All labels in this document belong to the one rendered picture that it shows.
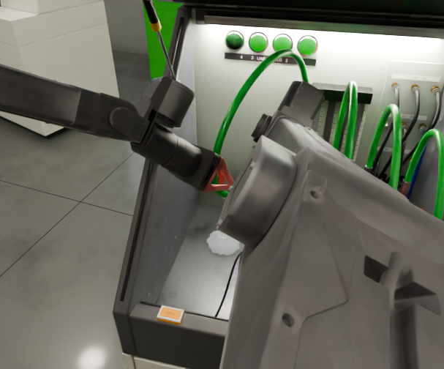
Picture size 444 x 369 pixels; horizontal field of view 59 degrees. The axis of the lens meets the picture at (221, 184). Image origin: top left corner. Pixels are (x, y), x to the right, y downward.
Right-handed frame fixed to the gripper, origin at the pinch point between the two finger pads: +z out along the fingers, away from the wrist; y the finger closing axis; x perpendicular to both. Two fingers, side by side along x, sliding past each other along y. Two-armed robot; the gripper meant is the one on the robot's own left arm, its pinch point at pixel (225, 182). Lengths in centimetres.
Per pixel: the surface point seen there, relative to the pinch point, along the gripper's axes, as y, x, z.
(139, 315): 10.3, 33.1, 4.8
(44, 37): 284, -42, 12
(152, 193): 20.1, 9.3, -0.5
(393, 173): -21.8, -14.4, 13.2
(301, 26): 12.7, -40.5, 9.1
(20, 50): 278, -23, 1
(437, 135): -21.9, -25.3, 20.4
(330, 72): 10.9, -37.3, 22.9
